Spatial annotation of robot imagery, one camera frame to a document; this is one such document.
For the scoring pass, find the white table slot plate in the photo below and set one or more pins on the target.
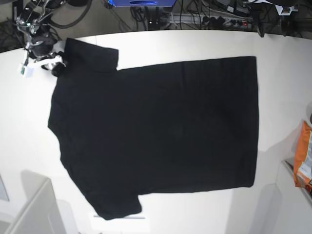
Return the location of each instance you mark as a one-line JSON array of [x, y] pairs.
[[136, 223]]

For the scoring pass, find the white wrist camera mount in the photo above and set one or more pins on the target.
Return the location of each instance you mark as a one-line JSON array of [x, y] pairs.
[[53, 62], [285, 11]]

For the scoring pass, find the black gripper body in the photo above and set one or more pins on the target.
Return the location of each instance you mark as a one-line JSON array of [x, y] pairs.
[[41, 47]]

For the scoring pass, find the blue box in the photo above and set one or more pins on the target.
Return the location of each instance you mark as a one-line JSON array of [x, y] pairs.
[[152, 3]]

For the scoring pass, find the white power strip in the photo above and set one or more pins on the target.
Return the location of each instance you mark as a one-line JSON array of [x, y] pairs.
[[208, 20]]

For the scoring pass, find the white cabinet left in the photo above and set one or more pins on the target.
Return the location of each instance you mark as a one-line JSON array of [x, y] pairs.
[[42, 213]]

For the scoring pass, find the orange snack bag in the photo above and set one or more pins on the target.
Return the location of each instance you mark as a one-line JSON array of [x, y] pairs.
[[302, 163]]

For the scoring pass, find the black T-shirt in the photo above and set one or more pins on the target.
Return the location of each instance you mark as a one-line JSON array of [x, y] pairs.
[[179, 127]]

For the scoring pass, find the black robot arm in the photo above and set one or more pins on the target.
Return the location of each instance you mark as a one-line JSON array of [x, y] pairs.
[[284, 17], [33, 21]]

